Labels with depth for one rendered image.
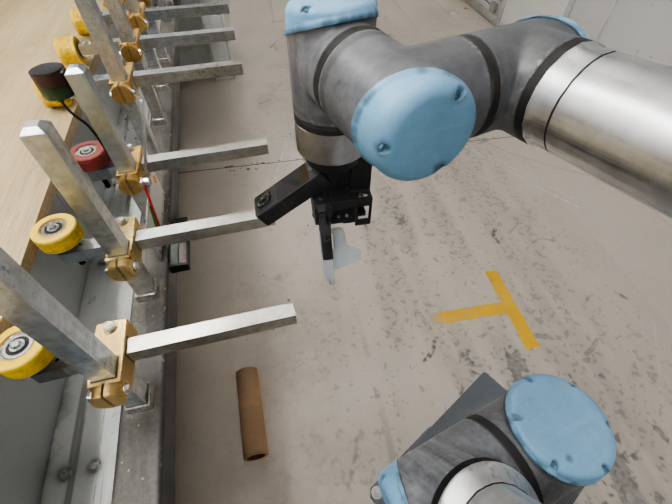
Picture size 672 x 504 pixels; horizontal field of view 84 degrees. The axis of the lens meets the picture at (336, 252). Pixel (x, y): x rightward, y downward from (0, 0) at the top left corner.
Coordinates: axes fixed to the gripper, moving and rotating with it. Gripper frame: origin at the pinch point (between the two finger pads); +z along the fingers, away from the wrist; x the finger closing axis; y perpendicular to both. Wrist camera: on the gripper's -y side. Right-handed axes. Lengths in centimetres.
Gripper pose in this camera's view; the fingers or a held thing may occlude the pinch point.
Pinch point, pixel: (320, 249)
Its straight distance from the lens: 63.3
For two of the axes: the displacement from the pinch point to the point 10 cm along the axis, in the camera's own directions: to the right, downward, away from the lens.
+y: 9.9, -1.3, 1.1
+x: -1.7, -7.6, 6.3
